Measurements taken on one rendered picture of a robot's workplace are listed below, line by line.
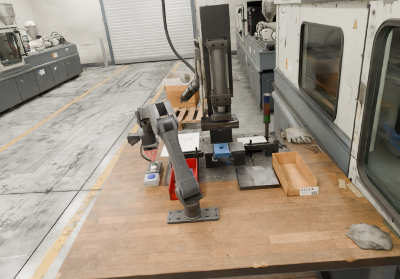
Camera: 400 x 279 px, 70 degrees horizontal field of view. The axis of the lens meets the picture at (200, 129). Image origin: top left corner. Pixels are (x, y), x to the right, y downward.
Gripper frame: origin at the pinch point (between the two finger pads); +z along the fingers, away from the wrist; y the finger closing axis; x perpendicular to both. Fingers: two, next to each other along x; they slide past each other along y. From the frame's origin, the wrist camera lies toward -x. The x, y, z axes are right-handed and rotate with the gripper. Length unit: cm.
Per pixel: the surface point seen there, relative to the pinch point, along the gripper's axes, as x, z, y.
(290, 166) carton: 66, 6, 9
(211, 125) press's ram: 30.2, -16.4, 2.7
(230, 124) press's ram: 39.4, -15.9, 2.7
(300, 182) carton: 67, 6, 22
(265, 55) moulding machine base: 122, 7, -297
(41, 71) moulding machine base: -375, 47, -588
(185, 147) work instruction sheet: 14.5, 7.1, -22.3
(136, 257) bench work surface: 1, 6, 56
